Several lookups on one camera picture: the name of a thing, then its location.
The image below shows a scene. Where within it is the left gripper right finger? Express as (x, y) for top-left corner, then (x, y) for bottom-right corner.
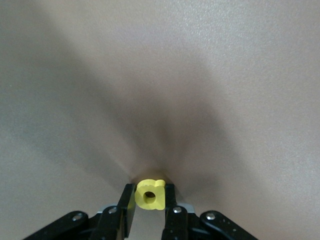
(161, 184), (191, 240)

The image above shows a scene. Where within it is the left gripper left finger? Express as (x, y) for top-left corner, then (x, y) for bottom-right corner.
(92, 183), (137, 240)

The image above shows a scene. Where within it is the yellow letter d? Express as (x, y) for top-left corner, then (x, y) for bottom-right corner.
(134, 178), (166, 211)

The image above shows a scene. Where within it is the brown table cover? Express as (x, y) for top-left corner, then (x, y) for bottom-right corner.
(0, 0), (320, 240)

